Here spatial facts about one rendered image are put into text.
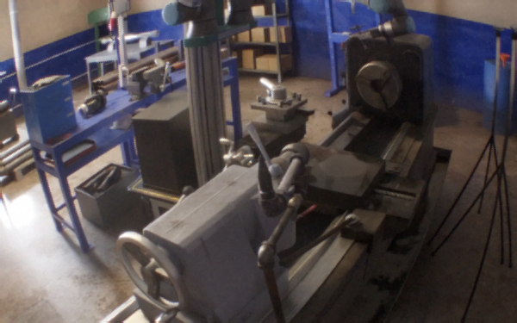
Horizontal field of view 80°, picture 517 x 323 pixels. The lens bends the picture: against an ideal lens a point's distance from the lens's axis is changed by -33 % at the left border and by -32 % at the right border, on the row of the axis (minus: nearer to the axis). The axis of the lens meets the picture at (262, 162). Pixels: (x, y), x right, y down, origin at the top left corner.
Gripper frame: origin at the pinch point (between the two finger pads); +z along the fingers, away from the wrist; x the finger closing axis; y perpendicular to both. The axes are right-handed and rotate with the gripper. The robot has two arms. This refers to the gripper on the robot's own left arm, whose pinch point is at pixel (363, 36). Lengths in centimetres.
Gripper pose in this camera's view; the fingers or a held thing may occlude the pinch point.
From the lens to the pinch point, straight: 219.8
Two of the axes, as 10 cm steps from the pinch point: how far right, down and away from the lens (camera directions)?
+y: -3.7, -9.0, -2.2
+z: -6.9, 1.1, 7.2
